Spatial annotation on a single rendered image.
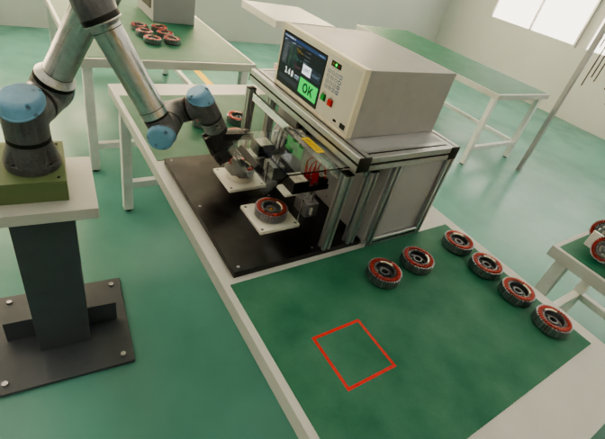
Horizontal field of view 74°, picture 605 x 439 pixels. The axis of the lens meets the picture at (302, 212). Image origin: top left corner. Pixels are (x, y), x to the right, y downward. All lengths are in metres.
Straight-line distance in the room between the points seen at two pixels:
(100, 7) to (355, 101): 0.66
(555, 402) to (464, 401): 0.27
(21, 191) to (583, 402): 1.66
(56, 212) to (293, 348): 0.82
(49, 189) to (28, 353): 0.80
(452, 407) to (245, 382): 0.98
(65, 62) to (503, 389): 1.48
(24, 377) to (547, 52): 7.59
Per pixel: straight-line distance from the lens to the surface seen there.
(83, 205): 1.43
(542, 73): 7.87
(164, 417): 1.78
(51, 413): 1.85
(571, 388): 1.40
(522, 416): 1.23
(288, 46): 1.45
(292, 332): 1.08
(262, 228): 1.31
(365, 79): 1.15
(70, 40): 1.36
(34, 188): 1.43
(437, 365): 1.18
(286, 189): 1.34
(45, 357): 1.97
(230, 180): 1.51
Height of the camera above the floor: 1.59
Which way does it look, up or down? 35 degrees down
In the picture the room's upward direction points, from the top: 15 degrees clockwise
